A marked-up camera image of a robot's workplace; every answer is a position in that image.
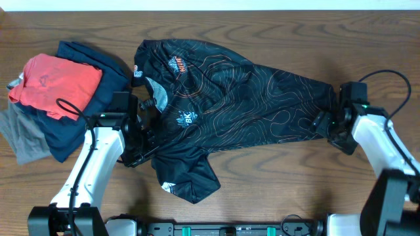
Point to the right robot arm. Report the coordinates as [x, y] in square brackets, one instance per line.
[355, 123]

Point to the navy folded garment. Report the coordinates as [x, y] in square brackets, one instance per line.
[64, 136]

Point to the orange folded shirt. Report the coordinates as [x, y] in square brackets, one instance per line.
[47, 78]

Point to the black orange patterned jersey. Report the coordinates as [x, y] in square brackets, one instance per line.
[210, 98]

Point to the grey folded garment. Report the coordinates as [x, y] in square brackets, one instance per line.
[23, 135]

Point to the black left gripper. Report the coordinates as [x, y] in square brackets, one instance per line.
[153, 146]

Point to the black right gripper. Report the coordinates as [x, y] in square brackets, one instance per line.
[321, 122]

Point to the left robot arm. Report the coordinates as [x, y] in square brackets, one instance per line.
[114, 136]

